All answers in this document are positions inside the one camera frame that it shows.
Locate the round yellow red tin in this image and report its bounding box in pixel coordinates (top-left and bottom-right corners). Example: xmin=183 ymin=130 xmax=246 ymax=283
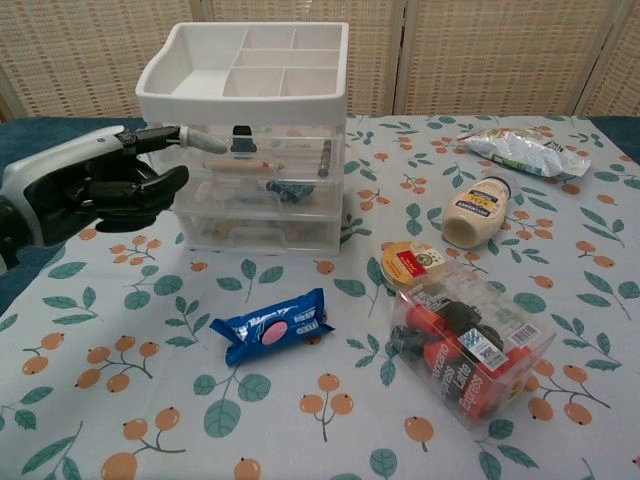
xmin=379 ymin=239 xmax=446 ymax=294

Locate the blue cookie pack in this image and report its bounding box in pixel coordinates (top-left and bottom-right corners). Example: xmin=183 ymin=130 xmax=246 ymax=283
xmin=208 ymin=287 xmax=336 ymax=369

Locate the clear box of coffee capsules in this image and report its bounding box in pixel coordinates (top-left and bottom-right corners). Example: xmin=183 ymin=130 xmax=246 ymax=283
xmin=389 ymin=259 xmax=559 ymax=431

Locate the wooden pencil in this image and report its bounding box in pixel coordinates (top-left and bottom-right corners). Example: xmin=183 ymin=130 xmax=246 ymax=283
xmin=212 ymin=159 xmax=286 ymax=174

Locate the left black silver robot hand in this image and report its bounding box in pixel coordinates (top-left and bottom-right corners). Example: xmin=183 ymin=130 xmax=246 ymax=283
xmin=0 ymin=124 xmax=231 ymax=249

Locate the small black cone bottle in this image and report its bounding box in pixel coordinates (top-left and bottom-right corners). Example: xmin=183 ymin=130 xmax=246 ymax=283
xmin=230 ymin=124 xmax=259 ymax=159

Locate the white green snack bag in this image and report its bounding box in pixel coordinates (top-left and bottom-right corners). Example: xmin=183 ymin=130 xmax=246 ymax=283
xmin=458 ymin=127 xmax=592 ymax=180

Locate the white drawer organizer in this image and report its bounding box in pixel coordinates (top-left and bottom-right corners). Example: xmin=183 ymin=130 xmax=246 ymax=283
xmin=134 ymin=22 xmax=350 ymax=259

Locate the mayonnaise squeeze bottle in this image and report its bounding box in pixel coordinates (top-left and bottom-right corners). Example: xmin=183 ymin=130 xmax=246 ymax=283
xmin=442 ymin=168 xmax=514 ymax=249

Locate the clear plastic drawer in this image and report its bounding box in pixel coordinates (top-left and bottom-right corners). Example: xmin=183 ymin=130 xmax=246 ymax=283
xmin=174 ymin=212 xmax=344 ymax=254

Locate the floral leaf berry tablecloth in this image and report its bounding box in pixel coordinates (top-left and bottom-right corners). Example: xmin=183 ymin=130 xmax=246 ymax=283
xmin=0 ymin=113 xmax=640 ymax=480

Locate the clear drawer with pencil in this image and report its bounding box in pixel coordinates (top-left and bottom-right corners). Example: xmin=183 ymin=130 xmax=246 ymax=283
xmin=149 ymin=119 xmax=346 ymax=177

